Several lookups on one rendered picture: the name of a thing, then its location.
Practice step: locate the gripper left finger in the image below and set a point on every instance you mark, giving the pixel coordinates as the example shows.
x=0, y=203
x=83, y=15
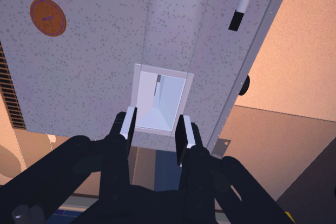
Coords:
x=114, y=156

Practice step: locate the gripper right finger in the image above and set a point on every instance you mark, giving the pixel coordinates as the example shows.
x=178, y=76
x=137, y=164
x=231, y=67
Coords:
x=195, y=168

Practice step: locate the white return cup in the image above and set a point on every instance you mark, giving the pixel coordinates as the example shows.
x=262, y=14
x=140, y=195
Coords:
x=160, y=98

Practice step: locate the grey speckled coin meter body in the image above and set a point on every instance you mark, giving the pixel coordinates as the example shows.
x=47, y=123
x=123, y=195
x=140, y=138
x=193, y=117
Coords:
x=95, y=72

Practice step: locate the blue panel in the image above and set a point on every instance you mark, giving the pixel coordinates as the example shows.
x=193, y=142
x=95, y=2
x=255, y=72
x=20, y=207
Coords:
x=166, y=170

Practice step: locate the black round side knob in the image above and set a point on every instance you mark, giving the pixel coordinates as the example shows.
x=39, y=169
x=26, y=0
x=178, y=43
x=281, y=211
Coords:
x=245, y=84

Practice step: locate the yellow block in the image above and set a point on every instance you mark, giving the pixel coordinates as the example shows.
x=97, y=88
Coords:
x=290, y=217

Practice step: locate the dark slatted vent grille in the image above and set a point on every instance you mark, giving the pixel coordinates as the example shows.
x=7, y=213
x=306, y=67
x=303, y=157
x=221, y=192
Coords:
x=4, y=75

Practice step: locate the orange round slotted disc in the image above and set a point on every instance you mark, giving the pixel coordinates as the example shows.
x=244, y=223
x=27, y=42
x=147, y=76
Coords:
x=48, y=17

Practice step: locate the grey mounting bracket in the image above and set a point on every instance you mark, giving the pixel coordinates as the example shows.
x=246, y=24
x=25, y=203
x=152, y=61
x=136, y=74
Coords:
x=221, y=147

